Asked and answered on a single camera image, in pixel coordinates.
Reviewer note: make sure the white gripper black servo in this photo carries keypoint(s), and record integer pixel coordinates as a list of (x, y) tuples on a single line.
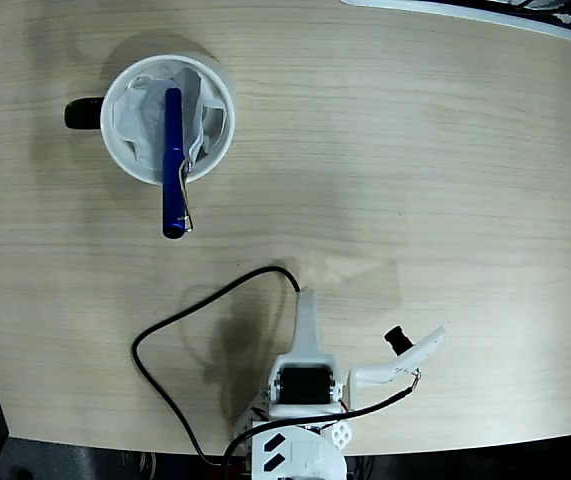
[(306, 384)]

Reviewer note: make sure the blue pen with metal clip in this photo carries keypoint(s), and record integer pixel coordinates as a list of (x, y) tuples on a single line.
[(172, 190)]

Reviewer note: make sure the crumpled white tissue paper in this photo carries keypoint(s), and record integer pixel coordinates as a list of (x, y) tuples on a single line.
[(140, 115)]

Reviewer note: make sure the white flat device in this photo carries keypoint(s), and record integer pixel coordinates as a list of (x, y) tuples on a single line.
[(465, 12)]

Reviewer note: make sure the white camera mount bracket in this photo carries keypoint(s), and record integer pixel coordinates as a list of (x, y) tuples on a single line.
[(380, 372)]

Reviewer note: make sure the black camera lens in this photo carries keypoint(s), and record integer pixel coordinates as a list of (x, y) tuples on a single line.
[(399, 340)]

